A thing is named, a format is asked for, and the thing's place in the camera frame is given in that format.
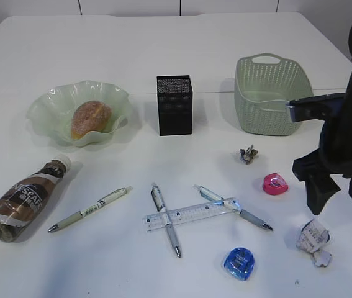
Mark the cream pen on left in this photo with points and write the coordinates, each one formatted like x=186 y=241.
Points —
x=89 y=210

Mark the clear plastic ruler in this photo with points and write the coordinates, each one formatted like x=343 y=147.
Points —
x=185 y=215

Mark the green wavy glass plate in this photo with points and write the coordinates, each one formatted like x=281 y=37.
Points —
x=51 y=113

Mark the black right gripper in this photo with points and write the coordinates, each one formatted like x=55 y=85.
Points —
x=333 y=156

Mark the large white paper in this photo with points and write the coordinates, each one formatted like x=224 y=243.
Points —
x=313 y=237

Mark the blue pencil sharpener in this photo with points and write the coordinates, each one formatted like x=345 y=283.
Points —
x=240 y=263

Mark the small dark paper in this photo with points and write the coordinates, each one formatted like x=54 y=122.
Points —
x=248 y=155

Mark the pink pencil sharpener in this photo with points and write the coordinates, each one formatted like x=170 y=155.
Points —
x=274 y=184

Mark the sugared bread roll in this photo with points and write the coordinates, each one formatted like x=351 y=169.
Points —
x=88 y=117

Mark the small white paper scrap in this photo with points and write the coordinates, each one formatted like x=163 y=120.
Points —
x=321 y=258

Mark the grey pen on right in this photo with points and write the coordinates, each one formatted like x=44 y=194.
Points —
x=233 y=205

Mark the grey pen in middle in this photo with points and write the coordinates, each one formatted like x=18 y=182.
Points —
x=161 y=208

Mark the green woven plastic basket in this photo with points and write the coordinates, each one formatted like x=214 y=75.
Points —
x=263 y=86

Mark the black mesh pen holder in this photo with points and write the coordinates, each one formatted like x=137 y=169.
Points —
x=174 y=96

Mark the brown Nescafe coffee bottle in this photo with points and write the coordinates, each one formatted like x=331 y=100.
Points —
x=25 y=200

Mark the grey pen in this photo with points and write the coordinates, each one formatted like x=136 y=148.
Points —
x=233 y=205
x=161 y=208

